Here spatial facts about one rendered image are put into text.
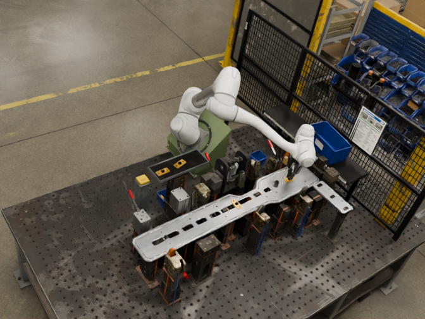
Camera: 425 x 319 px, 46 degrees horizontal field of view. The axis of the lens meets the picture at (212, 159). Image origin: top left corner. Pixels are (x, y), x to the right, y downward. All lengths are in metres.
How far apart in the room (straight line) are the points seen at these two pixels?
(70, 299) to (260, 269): 1.16
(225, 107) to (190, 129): 0.59
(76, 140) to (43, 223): 1.75
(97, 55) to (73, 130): 1.41
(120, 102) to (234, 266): 2.79
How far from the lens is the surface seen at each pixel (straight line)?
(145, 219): 2.91
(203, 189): 3.09
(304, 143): 3.05
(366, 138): 3.61
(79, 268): 3.15
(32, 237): 3.31
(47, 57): 6.19
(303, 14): 5.21
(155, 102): 5.52
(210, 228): 2.99
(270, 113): 3.90
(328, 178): 3.51
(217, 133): 3.63
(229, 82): 3.02
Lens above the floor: 3.27
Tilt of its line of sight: 42 degrees down
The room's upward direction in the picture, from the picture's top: 12 degrees clockwise
